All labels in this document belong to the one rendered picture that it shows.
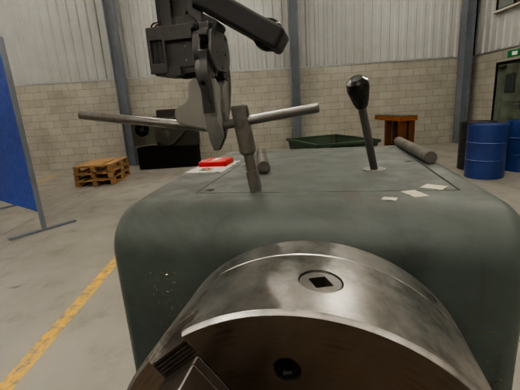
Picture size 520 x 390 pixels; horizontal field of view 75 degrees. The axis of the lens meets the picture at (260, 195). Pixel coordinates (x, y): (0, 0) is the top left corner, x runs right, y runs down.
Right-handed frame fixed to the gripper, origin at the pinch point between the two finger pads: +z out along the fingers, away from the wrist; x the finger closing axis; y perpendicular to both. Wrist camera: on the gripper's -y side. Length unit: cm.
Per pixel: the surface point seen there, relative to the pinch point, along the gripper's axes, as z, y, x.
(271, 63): -128, 164, -969
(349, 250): 9.7, -16.0, 12.9
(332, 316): 9.5, -14.5, 23.9
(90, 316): 133, 159, -141
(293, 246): 9.2, -10.8, 13.3
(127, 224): 9.4, 11.2, 7.1
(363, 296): 9.9, -16.7, 20.7
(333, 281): 9.5, -14.6, 19.2
